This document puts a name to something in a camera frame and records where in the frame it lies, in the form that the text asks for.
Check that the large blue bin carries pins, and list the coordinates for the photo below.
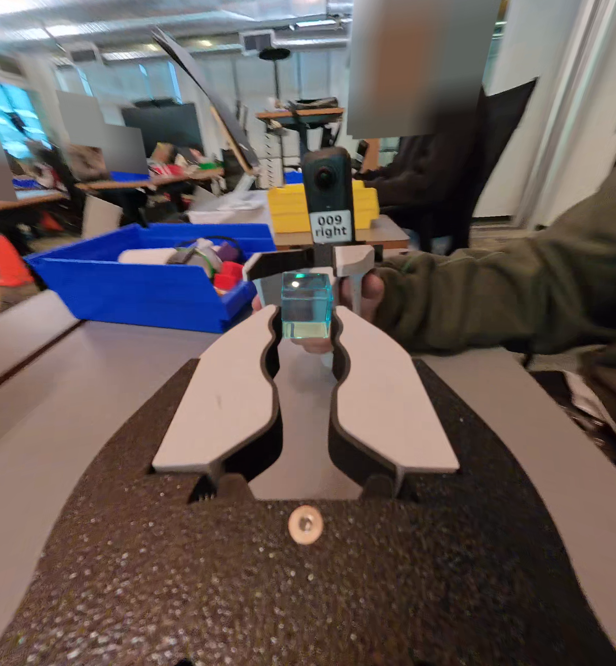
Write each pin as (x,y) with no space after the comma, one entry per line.
(131,291)

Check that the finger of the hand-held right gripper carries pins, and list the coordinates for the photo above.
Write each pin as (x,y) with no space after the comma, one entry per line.
(266,286)
(355,260)

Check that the yellow bin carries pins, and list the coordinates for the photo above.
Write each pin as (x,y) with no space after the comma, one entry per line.
(287,208)

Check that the person's right hand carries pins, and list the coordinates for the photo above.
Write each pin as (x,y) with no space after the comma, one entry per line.
(373,296)

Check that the purple cube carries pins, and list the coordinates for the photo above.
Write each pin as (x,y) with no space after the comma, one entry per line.
(230,252)

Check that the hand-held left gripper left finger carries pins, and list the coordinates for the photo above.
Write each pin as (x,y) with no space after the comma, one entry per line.
(219,411)

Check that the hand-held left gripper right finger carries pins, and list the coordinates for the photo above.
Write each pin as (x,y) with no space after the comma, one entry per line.
(391,416)

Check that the clear cyan cube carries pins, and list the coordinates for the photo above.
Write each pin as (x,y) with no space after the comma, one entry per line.
(308,307)

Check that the wooden workbench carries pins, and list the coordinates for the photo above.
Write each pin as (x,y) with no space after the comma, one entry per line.
(386,234)

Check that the person's right forearm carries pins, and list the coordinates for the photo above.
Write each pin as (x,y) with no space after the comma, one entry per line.
(495,291)

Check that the red plastic piece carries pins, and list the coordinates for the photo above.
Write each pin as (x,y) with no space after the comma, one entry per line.
(230,273)

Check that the wooden standing desk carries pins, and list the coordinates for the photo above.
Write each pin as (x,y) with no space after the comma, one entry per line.
(297,112)

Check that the black monitor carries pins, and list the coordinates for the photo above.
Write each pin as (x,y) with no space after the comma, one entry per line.
(162,127)

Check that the black office chair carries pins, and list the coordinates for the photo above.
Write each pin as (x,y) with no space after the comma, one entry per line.
(500,156)

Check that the orange traffic cone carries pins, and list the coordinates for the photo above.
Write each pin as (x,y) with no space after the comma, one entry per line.
(6,260)

